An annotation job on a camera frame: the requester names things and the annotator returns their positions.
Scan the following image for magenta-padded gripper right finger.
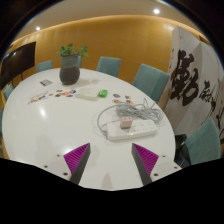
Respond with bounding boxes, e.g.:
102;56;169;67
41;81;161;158
131;142;183;186

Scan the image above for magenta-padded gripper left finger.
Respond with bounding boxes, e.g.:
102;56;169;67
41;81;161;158
42;142;92;185

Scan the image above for pink cube charger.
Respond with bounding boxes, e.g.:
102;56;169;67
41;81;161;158
120;116;133;130

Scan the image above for white power strip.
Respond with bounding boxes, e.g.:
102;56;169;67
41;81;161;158
105;119;158;141

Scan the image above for black bag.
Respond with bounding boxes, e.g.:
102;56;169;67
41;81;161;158
173;133;193;168

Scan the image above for flat white box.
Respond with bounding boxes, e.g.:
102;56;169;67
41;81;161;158
75;87;101;101

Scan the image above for cluster of colourful stickers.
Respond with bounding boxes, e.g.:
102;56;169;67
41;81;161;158
54;89;77;98

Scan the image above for small green packet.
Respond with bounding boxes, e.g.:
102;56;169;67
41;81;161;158
98;89;109;99

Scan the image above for white sticker sheet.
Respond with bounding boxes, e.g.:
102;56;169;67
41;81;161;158
28;94;49;104

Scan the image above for teal chairs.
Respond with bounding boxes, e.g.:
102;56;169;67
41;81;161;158
0;55;222;167

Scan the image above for small grey card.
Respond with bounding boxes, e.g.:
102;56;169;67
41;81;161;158
39;79;54;87

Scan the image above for potted plant in grey vase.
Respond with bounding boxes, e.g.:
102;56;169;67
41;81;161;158
56;43;90;86

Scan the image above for folding screen with black calligraphy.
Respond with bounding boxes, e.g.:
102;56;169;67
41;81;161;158
163;26;224;144

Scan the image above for grey power strip cable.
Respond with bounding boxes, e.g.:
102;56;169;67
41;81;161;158
96;98;166;134

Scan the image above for black wall television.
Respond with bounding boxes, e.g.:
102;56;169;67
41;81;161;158
0;41;37;89

